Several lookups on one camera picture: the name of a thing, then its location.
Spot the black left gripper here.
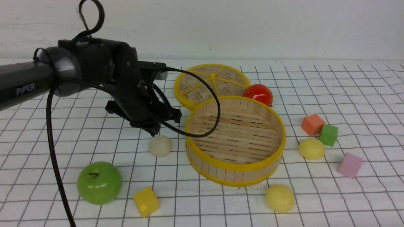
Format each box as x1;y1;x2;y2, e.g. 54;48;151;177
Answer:
105;61;182;136

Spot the white bun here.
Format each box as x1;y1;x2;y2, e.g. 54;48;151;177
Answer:
149;135;173;157

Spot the yellow bun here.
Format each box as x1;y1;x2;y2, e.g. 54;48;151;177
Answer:
299;138;326;160
265;184;295;213

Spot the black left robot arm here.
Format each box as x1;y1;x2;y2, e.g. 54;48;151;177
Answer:
0;38;182;136

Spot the bamboo steamer lid yellow rim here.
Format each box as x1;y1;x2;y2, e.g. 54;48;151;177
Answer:
174;64;251;111

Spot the bamboo steamer tray yellow rim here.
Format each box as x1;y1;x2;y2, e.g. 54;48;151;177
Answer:
185;96;287;187

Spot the green apple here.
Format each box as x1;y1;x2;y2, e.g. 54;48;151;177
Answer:
76;161;122;205

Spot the yellow cube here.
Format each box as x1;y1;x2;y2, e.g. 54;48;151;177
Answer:
133;187;160;218

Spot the red tomato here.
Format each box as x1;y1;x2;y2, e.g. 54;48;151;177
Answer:
243;84;274;107

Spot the orange cube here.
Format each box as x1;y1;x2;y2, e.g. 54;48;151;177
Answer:
301;114;325;136

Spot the green cube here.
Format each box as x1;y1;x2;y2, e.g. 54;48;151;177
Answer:
319;124;339;147

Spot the white grid tablecloth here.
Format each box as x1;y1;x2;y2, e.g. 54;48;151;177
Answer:
0;59;404;227

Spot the pink cube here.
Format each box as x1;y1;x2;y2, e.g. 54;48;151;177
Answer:
337;152;363;179

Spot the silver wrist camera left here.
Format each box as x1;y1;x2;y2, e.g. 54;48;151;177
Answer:
154;70;168;80

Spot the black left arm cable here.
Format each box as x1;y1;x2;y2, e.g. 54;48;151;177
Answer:
33;0;221;227

